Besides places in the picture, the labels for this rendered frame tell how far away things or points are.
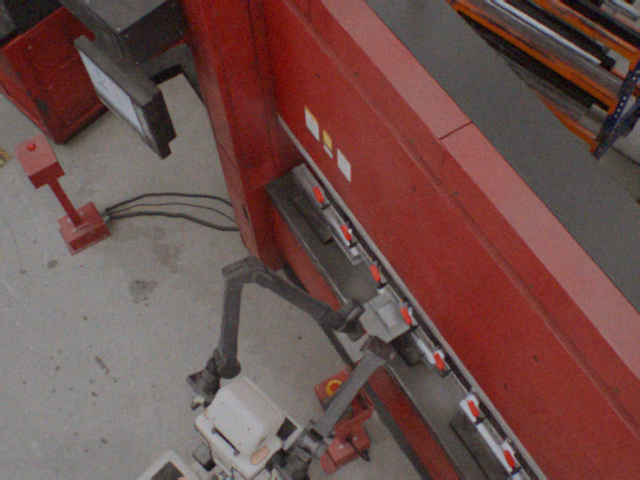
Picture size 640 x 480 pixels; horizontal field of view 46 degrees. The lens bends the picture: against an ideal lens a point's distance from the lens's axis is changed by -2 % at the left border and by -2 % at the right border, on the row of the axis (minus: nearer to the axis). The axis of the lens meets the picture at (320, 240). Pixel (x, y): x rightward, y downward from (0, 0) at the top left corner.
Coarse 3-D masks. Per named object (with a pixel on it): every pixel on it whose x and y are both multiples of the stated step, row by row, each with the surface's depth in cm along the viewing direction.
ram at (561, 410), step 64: (320, 64) 234; (320, 128) 266; (384, 128) 213; (384, 192) 240; (448, 192) 201; (384, 256) 275; (448, 256) 219; (448, 320) 247; (512, 320) 201; (512, 384) 224; (576, 384) 185; (576, 448) 204
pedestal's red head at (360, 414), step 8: (336, 376) 313; (344, 376) 313; (320, 384) 311; (320, 392) 310; (360, 392) 314; (320, 400) 313; (352, 400) 312; (360, 400) 315; (360, 408) 309; (368, 408) 314; (360, 416) 306; (368, 416) 313; (336, 424) 311; (344, 424) 302; (352, 424) 310; (344, 432) 313
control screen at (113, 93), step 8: (88, 64) 299; (88, 72) 308; (96, 72) 298; (96, 80) 307; (104, 80) 296; (112, 80) 287; (96, 88) 315; (104, 88) 305; (112, 88) 295; (120, 88) 286; (104, 96) 314; (112, 96) 303; (120, 96) 293; (112, 104) 312; (120, 104) 302; (128, 104) 292; (128, 112) 300; (136, 120) 299
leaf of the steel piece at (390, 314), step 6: (384, 306) 302; (390, 306) 302; (396, 306) 302; (378, 312) 300; (384, 312) 301; (390, 312) 301; (396, 312) 301; (384, 318) 300; (390, 318) 300; (396, 318) 300; (402, 318) 300; (390, 324) 299
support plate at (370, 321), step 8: (384, 296) 304; (376, 304) 303; (384, 304) 303; (368, 312) 302; (376, 312) 301; (360, 320) 300; (368, 320) 300; (376, 320) 300; (368, 328) 298; (376, 328) 298; (384, 328) 298; (392, 328) 298; (400, 328) 298; (408, 328) 298; (344, 336) 297; (384, 336) 297; (392, 336) 297; (344, 344) 296; (352, 344) 296; (360, 344) 296; (352, 352) 294; (360, 352) 294; (352, 360) 293
